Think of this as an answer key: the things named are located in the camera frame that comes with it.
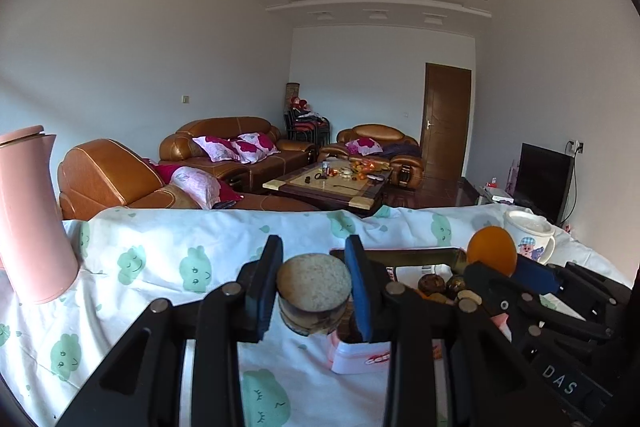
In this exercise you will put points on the white magenta flowered pillow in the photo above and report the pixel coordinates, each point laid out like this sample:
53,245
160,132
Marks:
257,143
217,149
364,147

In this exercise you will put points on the brown leather long sofa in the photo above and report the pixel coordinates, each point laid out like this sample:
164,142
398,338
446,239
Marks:
215,127

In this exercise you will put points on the orange tangerine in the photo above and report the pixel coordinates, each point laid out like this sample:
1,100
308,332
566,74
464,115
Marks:
492,249

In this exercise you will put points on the light pink pillow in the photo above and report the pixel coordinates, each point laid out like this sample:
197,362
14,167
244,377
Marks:
197,187

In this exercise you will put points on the red plush toy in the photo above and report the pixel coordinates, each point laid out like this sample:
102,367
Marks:
299,103

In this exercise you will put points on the pile of tangerines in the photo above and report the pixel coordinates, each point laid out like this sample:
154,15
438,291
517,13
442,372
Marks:
370,167

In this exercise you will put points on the wall socket with plug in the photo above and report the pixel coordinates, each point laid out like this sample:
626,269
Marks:
576,147

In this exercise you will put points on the black television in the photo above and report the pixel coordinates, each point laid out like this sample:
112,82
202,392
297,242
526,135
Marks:
542,182

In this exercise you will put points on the white pig print cup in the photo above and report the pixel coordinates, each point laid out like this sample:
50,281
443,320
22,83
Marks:
532,249

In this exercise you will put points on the stack of black chairs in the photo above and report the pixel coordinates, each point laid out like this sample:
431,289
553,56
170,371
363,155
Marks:
307,127

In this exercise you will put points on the pink kettle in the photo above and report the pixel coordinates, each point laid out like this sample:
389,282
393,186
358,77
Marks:
35,217

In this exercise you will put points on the dark television stand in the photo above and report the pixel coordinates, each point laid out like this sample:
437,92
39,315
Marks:
472,192

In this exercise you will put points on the brown wooden door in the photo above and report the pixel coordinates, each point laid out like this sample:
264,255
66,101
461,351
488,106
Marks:
445,122

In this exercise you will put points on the tall patterned floor vase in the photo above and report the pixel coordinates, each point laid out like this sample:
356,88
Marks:
292,92

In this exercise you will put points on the wooden coffee table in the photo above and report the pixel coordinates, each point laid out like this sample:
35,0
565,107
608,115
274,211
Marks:
320,189

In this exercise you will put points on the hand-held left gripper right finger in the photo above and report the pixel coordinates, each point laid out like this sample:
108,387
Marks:
365,297

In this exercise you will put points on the dark glossy round pastry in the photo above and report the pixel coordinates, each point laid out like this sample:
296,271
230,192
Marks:
432,285

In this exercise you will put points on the gold metal tray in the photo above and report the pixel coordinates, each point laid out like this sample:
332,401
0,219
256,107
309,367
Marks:
425,255

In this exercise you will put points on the black remote control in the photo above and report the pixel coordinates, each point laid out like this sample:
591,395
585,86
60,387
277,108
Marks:
376,178

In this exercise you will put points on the purple blanket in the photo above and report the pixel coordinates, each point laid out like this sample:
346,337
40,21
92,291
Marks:
400,149

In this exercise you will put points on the pink white plastic box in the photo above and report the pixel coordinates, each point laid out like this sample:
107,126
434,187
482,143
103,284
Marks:
360,357

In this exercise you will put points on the white flat box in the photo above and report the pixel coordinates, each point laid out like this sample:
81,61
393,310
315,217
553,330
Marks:
499,194

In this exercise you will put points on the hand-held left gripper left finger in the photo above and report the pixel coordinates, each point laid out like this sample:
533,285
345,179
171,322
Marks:
262,292

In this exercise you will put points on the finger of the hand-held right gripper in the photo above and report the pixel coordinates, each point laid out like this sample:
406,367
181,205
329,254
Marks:
492,289
535,276

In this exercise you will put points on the brown leather armchair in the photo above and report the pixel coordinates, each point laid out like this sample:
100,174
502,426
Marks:
370,131

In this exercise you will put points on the white green cloud tablecloth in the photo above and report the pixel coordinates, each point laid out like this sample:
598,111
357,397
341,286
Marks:
225,227

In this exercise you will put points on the brown leather chaise sofa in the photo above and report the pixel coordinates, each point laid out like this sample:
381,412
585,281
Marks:
100,177

